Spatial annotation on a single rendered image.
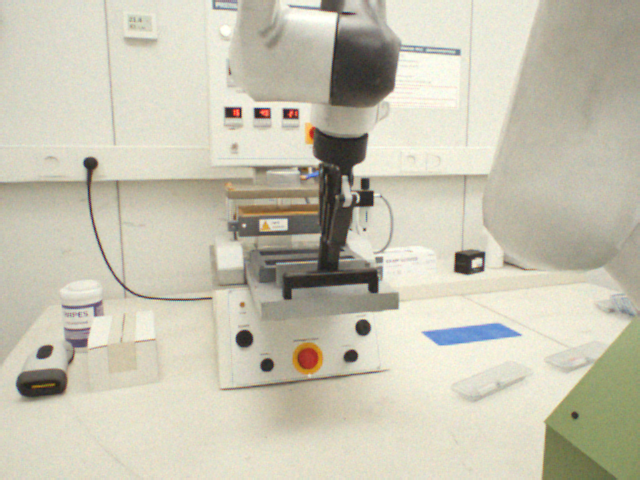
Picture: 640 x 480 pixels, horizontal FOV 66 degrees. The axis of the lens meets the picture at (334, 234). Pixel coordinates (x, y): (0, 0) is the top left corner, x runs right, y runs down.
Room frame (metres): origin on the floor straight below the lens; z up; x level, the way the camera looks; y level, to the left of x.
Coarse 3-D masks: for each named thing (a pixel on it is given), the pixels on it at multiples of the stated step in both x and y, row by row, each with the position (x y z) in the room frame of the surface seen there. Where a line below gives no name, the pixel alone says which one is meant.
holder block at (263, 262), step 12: (252, 252) 0.95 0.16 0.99; (264, 252) 0.97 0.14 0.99; (276, 252) 0.97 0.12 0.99; (288, 252) 0.98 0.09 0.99; (300, 252) 0.98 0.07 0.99; (312, 252) 0.99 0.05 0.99; (348, 252) 0.95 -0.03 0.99; (252, 264) 0.92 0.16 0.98; (264, 264) 0.85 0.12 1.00; (264, 276) 0.82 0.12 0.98
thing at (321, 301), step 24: (288, 264) 0.79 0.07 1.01; (312, 264) 0.80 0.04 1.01; (360, 264) 0.82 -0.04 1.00; (264, 288) 0.78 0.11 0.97; (312, 288) 0.78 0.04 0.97; (336, 288) 0.78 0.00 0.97; (360, 288) 0.78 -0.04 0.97; (384, 288) 0.78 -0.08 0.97; (264, 312) 0.71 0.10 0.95; (288, 312) 0.72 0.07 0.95; (312, 312) 0.73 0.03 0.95; (336, 312) 0.74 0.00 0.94; (360, 312) 0.75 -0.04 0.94
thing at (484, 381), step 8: (496, 368) 0.91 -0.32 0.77; (504, 368) 0.91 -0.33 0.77; (512, 368) 0.91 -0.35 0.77; (520, 368) 0.91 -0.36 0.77; (528, 368) 0.91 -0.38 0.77; (472, 376) 0.88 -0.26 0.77; (480, 376) 0.88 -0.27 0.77; (488, 376) 0.88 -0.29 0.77; (496, 376) 0.88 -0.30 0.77; (504, 376) 0.88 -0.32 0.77; (512, 376) 0.88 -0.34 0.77; (456, 384) 0.85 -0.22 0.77; (464, 384) 0.85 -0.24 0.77; (472, 384) 0.85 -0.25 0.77; (480, 384) 0.85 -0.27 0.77; (488, 384) 0.85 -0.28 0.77; (496, 384) 0.85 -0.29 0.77; (472, 392) 0.81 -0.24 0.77; (480, 392) 0.81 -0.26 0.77
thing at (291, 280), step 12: (288, 276) 0.72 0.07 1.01; (300, 276) 0.72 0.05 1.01; (312, 276) 0.73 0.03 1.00; (324, 276) 0.73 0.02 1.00; (336, 276) 0.74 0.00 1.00; (348, 276) 0.74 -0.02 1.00; (360, 276) 0.75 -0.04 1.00; (372, 276) 0.75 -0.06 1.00; (288, 288) 0.72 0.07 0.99; (300, 288) 0.72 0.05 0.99; (372, 288) 0.75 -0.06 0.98
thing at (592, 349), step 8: (584, 344) 1.03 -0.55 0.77; (592, 344) 1.04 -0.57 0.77; (600, 344) 1.04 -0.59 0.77; (608, 344) 1.03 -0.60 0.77; (560, 352) 0.99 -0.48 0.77; (568, 352) 0.99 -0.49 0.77; (576, 352) 0.99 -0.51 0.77; (584, 352) 0.99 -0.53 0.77; (592, 352) 0.99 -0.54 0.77; (600, 352) 0.99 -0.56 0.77; (552, 360) 0.95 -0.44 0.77; (560, 360) 0.95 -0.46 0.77; (568, 360) 0.95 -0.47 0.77; (576, 360) 0.95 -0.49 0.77; (584, 360) 0.95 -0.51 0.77
